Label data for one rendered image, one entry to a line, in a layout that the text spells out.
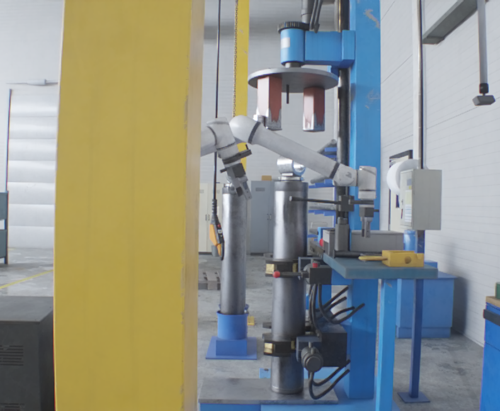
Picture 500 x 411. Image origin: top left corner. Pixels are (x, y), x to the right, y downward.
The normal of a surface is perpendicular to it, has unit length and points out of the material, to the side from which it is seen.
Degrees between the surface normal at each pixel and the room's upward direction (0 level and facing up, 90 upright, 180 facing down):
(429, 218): 90
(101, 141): 90
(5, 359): 90
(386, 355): 90
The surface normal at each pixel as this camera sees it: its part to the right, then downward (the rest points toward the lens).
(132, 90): 0.01, -0.01
